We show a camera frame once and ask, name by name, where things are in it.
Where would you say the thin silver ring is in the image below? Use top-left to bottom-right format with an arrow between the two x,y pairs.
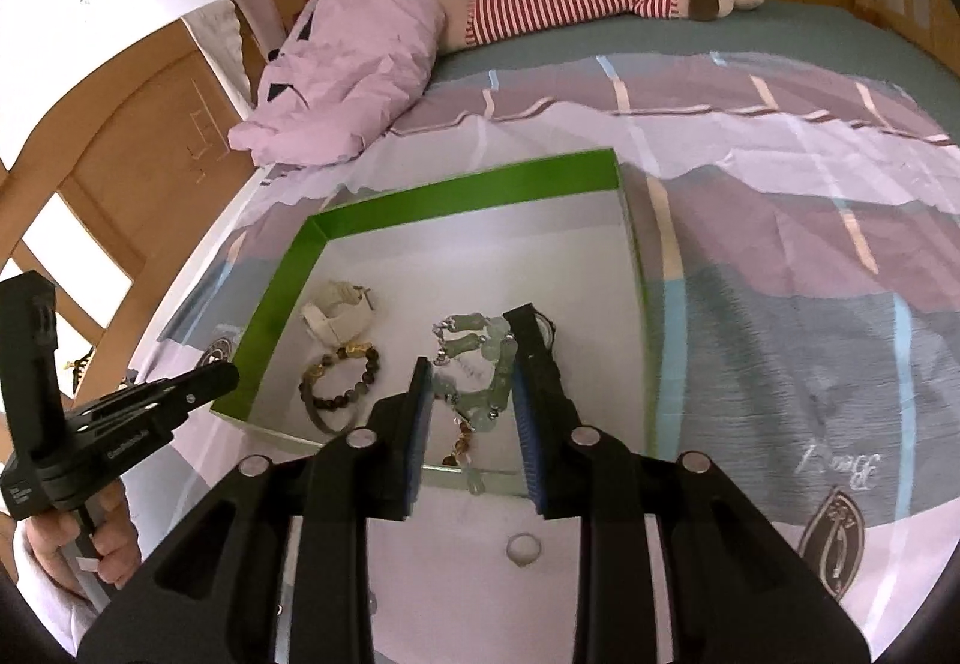
504,530 -> 544,570

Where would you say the silver bangle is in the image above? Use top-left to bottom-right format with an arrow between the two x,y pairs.
299,382 -> 371,436

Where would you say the white wrist watch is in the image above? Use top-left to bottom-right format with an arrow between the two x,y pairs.
301,280 -> 374,347

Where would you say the dark bead bracelet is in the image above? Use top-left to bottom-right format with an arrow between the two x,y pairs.
298,342 -> 383,412

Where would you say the amber bead bracelet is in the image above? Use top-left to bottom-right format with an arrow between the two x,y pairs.
439,410 -> 475,471

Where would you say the black wrist watch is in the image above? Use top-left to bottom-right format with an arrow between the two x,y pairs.
503,303 -> 563,394

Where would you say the green jade bracelet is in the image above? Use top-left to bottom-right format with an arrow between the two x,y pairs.
429,309 -> 521,497

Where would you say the person's left hand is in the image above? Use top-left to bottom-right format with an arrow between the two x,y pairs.
24,478 -> 143,597

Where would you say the green cardboard box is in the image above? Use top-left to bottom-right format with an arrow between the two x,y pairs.
213,150 -> 649,453

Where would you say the wooden headboard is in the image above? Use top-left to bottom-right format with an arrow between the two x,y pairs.
2,22 -> 254,400

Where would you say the grey white towel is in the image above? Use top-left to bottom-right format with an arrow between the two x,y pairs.
181,0 -> 288,119

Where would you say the patterned bed sheet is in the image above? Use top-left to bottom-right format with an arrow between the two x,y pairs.
130,4 -> 958,662

